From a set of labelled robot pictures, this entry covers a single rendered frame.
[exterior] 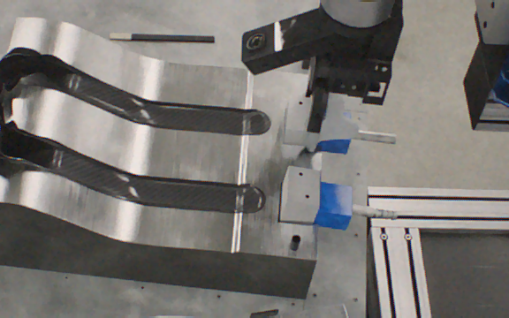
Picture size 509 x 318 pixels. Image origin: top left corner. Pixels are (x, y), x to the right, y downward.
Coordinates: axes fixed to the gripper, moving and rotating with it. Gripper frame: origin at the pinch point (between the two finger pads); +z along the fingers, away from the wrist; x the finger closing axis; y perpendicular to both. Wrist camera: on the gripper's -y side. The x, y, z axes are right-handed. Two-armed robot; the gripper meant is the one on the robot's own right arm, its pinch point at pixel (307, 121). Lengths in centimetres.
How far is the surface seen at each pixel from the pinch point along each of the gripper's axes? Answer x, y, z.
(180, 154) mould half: -5.3, -14.1, 1.9
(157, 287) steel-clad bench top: -18.1, -14.9, 10.3
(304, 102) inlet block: 1.6, -0.6, -1.4
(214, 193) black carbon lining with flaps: -10.1, -9.8, 2.2
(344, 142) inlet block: -2.2, 4.4, 0.4
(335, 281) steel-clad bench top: -14.8, 5.3, 10.3
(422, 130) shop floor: 73, 36, 90
